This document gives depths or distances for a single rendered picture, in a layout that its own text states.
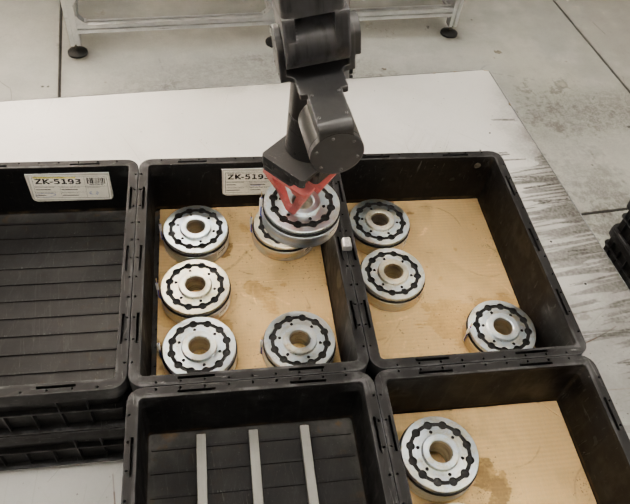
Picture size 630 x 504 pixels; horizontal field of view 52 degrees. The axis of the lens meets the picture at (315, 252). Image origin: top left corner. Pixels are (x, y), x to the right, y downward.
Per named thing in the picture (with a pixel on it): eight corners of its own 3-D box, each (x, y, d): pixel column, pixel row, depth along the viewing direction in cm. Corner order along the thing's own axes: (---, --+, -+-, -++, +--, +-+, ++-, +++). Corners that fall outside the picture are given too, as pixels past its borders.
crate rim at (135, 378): (141, 169, 105) (139, 158, 103) (325, 165, 109) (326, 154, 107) (129, 397, 80) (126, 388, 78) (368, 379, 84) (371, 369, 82)
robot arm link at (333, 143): (352, 1, 66) (268, 16, 65) (385, 73, 59) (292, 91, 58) (352, 93, 75) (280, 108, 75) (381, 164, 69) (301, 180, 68)
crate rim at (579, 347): (325, 165, 109) (327, 154, 107) (495, 160, 114) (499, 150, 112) (369, 379, 84) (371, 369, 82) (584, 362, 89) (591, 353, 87)
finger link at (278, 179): (334, 204, 86) (343, 153, 79) (299, 235, 82) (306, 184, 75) (294, 178, 88) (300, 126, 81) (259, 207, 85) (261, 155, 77)
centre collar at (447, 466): (417, 435, 85) (419, 433, 84) (454, 434, 85) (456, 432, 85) (424, 472, 82) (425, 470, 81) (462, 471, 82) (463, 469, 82)
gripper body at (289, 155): (353, 149, 81) (362, 102, 75) (301, 193, 76) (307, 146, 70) (313, 124, 83) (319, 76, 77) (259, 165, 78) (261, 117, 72)
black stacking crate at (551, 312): (321, 205, 116) (327, 157, 108) (479, 199, 121) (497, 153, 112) (359, 410, 92) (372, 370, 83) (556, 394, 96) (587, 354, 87)
